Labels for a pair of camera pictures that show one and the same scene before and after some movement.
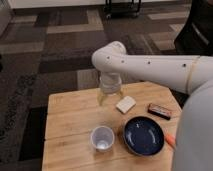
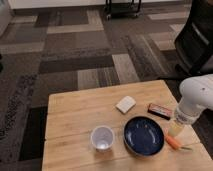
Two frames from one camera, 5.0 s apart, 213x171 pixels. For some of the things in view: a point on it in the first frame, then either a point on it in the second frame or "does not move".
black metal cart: [122, 10] does not move
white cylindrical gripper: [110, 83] -> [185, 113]
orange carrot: [170, 139] does not move
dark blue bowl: [143, 136] does not move
